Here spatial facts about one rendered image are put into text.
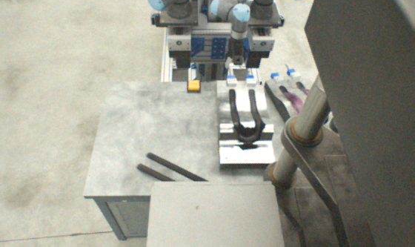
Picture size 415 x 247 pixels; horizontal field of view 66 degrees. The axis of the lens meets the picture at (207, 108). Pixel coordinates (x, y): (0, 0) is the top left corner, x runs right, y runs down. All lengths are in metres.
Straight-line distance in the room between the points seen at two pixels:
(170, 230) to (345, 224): 0.37
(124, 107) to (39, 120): 1.29
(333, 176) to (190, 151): 0.95
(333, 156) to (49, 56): 3.02
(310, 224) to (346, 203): 0.25
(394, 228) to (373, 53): 0.20
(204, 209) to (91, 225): 1.68
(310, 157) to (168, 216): 0.36
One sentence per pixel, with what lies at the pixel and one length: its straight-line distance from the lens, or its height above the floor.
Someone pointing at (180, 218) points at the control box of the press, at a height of 1.47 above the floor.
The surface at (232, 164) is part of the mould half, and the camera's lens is 1.53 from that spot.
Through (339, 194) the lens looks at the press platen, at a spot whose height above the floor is 1.54.
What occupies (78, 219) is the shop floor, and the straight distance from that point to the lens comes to 2.43.
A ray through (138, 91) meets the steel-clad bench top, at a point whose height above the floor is 0.80.
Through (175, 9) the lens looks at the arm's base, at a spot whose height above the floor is 1.10.
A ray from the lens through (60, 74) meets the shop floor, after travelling 3.26.
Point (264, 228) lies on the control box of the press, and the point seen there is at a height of 1.47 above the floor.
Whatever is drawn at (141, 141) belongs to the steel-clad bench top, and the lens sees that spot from 1.65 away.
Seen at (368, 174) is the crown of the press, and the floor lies 1.84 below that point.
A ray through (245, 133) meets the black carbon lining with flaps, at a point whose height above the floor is 0.91.
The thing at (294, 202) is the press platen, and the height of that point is 1.29.
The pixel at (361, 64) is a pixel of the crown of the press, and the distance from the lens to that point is 0.45.
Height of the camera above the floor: 2.19
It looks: 52 degrees down
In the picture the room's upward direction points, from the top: 4 degrees clockwise
